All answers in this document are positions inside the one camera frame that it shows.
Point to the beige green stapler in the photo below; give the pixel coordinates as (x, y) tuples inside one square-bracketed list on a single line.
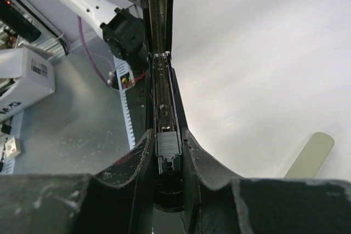
[(311, 158)]

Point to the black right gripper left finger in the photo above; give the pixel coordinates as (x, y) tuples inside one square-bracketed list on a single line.
[(83, 203)]

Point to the grey staple strip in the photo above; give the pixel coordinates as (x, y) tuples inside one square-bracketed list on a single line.
[(167, 144)]

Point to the white cardboard box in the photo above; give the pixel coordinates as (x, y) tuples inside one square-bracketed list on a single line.
[(27, 76)]

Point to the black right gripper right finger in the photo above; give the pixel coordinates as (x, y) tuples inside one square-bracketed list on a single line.
[(217, 200)]

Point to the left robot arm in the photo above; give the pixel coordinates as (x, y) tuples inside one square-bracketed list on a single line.
[(122, 31)]

